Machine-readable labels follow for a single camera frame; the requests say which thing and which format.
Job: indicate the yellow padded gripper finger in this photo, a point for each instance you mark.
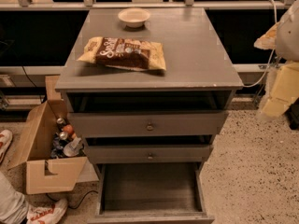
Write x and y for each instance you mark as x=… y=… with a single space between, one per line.
x=268 y=40
x=283 y=92

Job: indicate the brown chip bag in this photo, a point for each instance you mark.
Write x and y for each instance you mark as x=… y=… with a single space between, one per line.
x=124 y=53

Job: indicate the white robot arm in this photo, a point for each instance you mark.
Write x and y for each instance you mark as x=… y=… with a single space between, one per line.
x=283 y=38

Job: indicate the grey wooden drawer cabinet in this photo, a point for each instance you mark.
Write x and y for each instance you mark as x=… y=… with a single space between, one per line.
x=148 y=104

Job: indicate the grey open bottom drawer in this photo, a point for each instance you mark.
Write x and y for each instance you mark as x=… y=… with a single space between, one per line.
x=150 y=193

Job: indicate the grey middle drawer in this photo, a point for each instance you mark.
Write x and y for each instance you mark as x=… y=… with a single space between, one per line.
x=147 y=153

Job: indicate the grey top drawer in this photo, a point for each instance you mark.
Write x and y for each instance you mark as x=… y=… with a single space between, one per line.
x=151 y=124

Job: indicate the crumpled silver white bag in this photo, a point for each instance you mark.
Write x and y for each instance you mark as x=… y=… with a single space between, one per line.
x=72 y=148

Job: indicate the white ceramic bowl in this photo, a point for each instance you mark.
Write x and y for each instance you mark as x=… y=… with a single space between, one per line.
x=134 y=17

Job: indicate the orange round fruit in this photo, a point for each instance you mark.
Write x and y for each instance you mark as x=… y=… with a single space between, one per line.
x=69 y=129

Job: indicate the silver soda can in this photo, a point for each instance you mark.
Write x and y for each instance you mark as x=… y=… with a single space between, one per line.
x=60 y=122

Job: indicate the silver can in box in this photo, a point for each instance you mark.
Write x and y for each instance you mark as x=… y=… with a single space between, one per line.
x=63 y=135

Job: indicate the open cardboard box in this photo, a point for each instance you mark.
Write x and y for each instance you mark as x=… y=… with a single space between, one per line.
x=44 y=174

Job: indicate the white red right sneaker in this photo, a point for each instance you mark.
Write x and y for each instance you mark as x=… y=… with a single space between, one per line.
x=47 y=215

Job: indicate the white red sneaker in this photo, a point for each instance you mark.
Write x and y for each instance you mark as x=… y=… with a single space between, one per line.
x=6 y=138
x=47 y=215

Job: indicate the white red left sneaker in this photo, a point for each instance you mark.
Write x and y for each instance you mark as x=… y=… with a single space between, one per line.
x=6 y=138

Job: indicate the grey trouser leg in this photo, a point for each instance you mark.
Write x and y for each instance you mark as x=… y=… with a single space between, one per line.
x=13 y=205

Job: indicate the metal railing frame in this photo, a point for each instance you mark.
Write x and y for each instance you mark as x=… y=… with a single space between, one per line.
x=27 y=17

